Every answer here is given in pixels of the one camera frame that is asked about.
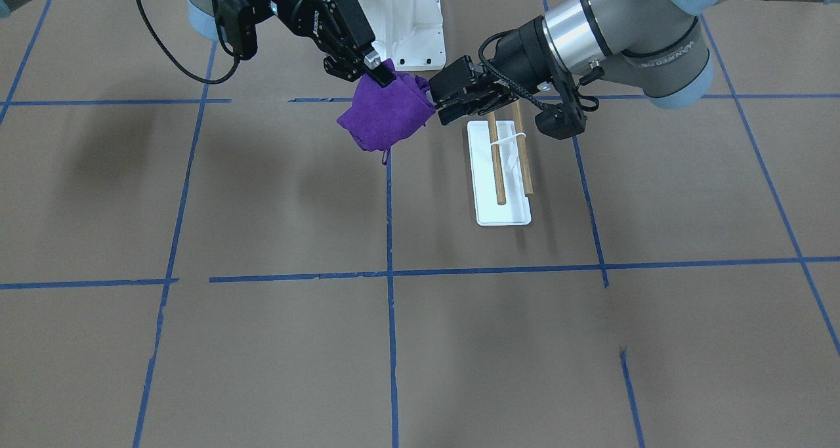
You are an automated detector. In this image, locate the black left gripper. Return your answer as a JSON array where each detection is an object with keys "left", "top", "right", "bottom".
[{"left": 429, "top": 16, "right": 555, "bottom": 126}]

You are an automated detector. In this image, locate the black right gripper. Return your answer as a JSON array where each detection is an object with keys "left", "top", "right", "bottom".
[{"left": 273, "top": 0, "right": 396, "bottom": 87}]

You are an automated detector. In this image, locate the purple towel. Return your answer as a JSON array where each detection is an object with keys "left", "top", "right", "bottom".
[{"left": 337, "top": 59, "right": 436, "bottom": 166}]

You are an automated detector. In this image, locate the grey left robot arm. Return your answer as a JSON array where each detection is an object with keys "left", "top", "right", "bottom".
[{"left": 430, "top": 0, "right": 838, "bottom": 139}]

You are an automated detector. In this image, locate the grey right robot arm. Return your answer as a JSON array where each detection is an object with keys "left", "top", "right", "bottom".
[{"left": 187, "top": 0, "right": 395, "bottom": 87}]

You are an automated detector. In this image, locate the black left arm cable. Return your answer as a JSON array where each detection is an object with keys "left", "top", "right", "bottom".
[{"left": 478, "top": 31, "right": 599, "bottom": 114}]

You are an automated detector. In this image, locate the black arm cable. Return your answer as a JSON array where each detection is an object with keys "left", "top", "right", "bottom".
[
  {"left": 134, "top": 0, "right": 241, "bottom": 85},
  {"left": 478, "top": 31, "right": 599, "bottom": 114}
]

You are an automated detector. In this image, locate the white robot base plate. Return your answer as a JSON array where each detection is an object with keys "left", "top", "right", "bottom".
[{"left": 359, "top": 0, "right": 446, "bottom": 71}]

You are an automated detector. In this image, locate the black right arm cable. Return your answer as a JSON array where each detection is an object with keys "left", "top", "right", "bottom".
[{"left": 134, "top": 0, "right": 241, "bottom": 85}]

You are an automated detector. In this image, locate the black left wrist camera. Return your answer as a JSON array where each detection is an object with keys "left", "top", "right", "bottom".
[{"left": 535, "top": 68, "right": 600, "bottom": 140}]

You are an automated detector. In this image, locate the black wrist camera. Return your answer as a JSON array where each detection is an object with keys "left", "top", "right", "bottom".
[
  {"left": 535, "top": 68, "right": 600, "bottom": 140},
  {"left": 216, "top": 0, "right": 274, "bottom": 60}
]

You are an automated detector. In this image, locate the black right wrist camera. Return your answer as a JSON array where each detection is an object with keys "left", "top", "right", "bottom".
[{"left": 216, "top": 0, "right": 274, "bottom": 60}]

